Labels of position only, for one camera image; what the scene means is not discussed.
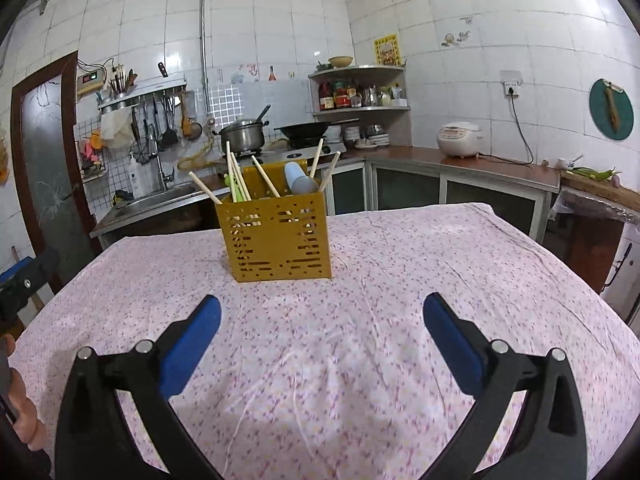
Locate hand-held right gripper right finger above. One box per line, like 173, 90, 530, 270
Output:
423, 292, 588, 480

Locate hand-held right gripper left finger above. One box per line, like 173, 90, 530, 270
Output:
55, 294, 223, 480

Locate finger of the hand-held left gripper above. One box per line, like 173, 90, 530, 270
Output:
17, 245, 62, 291

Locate green-handled peeler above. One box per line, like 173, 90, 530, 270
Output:
223, 172, 251, 203

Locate yellow slotted utensil holder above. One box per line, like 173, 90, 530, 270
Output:
215, 159, 333, 283

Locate light blue plastic spoon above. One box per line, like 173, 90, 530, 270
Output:
284, 161, 321, 196

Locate person's left hand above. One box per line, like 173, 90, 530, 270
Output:
2, 332, 48, 453

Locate dark wooden glass door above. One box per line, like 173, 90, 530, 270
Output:
10, 51, 98, 293

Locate white soap bottle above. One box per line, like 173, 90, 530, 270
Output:
127, 155, 146, 198

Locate floral tablecloth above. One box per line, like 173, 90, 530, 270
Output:
7, 202, 640, 480

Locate steel sink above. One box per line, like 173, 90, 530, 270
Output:
112, 182, 206, 211

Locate metal faucet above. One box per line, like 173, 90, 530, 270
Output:
145, 125, 176, 192

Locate white hanging bag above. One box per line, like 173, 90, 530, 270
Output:
100, 107, 133, 150

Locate dark wooden cabinet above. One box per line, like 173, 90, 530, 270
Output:
547, 187, 640, 296

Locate black spatula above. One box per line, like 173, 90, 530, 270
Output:
159, 97, 180, 150

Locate yellow mesh bag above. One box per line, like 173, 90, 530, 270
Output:
177, 142, 221, 171

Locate kitchen counter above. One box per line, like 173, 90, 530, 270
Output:
90, 146, 561, 251

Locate beige control box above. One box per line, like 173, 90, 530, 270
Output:
76, 71, 108, 96

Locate dark cutlery bundle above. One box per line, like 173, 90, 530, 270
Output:
107, 67, 138, 98

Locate wooden scoop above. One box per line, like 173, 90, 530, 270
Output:
180, 91, 203, 141

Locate white rice cooker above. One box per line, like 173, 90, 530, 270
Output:
436, 121, 484, 159

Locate steel cooking pot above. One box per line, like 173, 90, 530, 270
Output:
212, 119, 268, 153

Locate wooden cutting board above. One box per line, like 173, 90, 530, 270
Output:
560, 170, 640, 206

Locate gas stove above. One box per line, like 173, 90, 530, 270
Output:
220, 142, 346, 163

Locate green vegetables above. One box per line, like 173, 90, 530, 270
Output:
572, 166, 621, 181

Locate stack of white plates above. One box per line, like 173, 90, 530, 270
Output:
342, 125, 391, 150

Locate black wok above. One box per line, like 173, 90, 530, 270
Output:
274, 119, 360, 141

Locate white power outlet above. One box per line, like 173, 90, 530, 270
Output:
500, 71, 523, 100

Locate round green cutting board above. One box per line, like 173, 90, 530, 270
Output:
588, 78, 635, 141

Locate brown hanging tool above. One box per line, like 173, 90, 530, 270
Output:
602, 80, 623, 130

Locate metal corner shelf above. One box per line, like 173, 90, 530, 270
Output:
307, 64, 412, 148

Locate wire wall basket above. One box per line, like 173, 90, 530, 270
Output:
77, 130, 108, 183

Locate wire skimmer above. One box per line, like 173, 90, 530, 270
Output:
129, 107, 153, 165

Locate white appliance with black handle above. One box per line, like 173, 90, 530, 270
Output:
600, 222, 640, 326

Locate metal wall rack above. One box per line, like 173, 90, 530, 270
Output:
97, 80, 188, 111

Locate black power cable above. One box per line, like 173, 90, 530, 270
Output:
507, 95, 546, 166

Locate grey wall pipe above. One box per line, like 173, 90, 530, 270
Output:
197, 0, 211, 111

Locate yellow wall poster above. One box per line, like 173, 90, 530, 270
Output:
374, 34, 401, 67

